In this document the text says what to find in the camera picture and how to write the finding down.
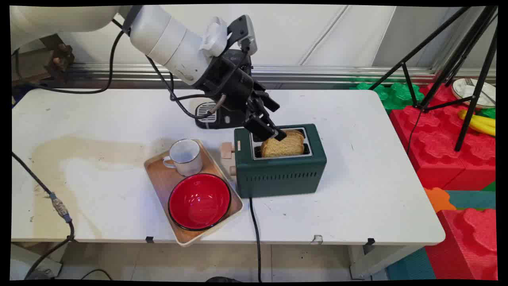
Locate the orange foam piece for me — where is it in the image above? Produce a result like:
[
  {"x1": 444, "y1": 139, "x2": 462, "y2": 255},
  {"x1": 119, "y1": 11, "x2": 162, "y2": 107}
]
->
[{"x1": 423, "y1": 187, "x2": 458, "y2": 214}]

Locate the black coffee machine base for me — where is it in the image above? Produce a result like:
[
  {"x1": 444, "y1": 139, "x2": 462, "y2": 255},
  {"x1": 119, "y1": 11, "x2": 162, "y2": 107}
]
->
[{"x1": 194, "y1": 99, "x2": 250, "y2": 130}]

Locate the black tripod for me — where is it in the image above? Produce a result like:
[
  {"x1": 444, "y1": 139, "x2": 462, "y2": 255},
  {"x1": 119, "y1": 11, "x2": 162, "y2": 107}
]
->
[{"x1": 368, "y1": 6, "x2": 498, "y2": 152}]

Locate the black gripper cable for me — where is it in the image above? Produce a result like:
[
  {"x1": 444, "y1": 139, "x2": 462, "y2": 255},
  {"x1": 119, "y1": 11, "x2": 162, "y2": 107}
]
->
[{"x1": 145, "y1": 56, "x2": 227, "y2": 120}]

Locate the large red foam block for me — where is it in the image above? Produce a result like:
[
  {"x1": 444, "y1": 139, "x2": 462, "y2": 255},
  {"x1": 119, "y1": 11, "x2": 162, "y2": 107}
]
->
[{"x1": 389, "y1": 83, "x2": 496, "y2": 192}]

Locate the yellow toy banana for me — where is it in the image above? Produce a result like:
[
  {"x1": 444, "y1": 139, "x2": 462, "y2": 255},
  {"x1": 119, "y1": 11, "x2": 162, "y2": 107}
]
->
[{"x1": 458, "y1": 110, "x2": 496, "y2": 137}]

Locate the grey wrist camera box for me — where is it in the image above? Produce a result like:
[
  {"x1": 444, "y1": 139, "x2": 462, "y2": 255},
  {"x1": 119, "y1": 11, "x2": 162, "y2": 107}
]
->
[{"x1": 227, "y1": 15, "x2": 258, "y2": 56}]

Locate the green toaster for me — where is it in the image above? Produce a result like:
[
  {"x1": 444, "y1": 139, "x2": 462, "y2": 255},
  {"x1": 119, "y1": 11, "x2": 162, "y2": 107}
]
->
[{"x1": 233, "y1": 124, "x2": 328, "y2": 199}]

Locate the white enamel mug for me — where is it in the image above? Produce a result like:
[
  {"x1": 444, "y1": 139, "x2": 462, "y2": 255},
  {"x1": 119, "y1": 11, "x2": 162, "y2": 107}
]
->
[{"x1": 162, "y1": 139, "x2": 204, "y2": 177}]

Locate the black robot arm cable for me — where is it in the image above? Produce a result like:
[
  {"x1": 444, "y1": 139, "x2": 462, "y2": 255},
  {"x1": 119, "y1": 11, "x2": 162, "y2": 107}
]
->
[{"x1": 16, "y1": 18, "x2": 131, "y2": 95}]

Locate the small red foam block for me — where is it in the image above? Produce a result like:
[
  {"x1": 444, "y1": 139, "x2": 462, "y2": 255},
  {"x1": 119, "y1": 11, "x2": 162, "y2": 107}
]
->
[{"x1": 424, "y1": 208, "x2": 498, "y2": 281}]

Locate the black toaster power cable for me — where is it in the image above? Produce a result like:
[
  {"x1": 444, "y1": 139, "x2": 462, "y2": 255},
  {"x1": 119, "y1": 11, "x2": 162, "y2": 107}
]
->
[{"x1": 248, "y1": 197, "x2": 263, "y2": 282}]

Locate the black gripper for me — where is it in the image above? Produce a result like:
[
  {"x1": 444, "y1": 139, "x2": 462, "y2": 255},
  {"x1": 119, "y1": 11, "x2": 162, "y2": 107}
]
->
[{"x1": 194, "y1": 51, "x2": 287, "y2": 142}]

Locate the teal foam mat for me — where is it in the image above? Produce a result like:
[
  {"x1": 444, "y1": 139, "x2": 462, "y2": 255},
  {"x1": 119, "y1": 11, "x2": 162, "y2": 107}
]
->
[{"x1": 446, "y1": 189, "x2": 496, "y2": 210}]

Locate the brown table clamp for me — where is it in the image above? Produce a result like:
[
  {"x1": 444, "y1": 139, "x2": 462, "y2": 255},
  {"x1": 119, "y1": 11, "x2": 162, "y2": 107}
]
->
[{"x1": 40, "y1": 34, "x2": 76, "y2": 83}]

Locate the thin black tripod cable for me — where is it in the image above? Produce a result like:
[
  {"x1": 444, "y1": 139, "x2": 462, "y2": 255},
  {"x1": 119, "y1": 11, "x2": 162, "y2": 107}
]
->
[{"x1": 406, "y1": 108, "x2": 423, "y2": 155}]

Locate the silver fork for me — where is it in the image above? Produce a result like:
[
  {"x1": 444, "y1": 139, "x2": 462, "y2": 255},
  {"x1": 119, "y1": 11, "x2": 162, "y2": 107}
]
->
[{"x1": 464, "y1": 78, "x2": 496, "y2": 104}]

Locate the wooden tray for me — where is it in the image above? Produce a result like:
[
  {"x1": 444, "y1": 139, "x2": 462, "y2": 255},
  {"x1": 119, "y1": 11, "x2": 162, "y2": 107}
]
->
[{"x1": 143, "y1": 139, "x2": 244, "y2": 248}]

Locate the red bowl black rim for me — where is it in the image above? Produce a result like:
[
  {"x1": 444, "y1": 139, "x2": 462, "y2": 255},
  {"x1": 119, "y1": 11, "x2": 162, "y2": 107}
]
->
[{"x1": 167, "y1": 173, "x2": 232, "y2": 232}]

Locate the green foam block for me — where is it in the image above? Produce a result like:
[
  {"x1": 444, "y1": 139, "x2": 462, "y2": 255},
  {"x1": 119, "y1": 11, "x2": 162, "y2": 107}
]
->
[{"x1": 349, "y1": 82, "x2": 425, "y2": 110}]

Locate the white plate with fork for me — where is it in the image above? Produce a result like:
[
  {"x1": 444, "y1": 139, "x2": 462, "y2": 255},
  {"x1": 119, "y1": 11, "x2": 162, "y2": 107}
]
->
[{"x1": 451, "y1": 77, "x2": 496, "y2": 109}]

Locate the black cable metal connector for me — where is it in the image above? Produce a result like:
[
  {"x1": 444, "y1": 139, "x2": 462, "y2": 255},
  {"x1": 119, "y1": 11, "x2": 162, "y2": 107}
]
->
[{"x1": 11, "y1": 152, "x2": 76, "y2": 280}]

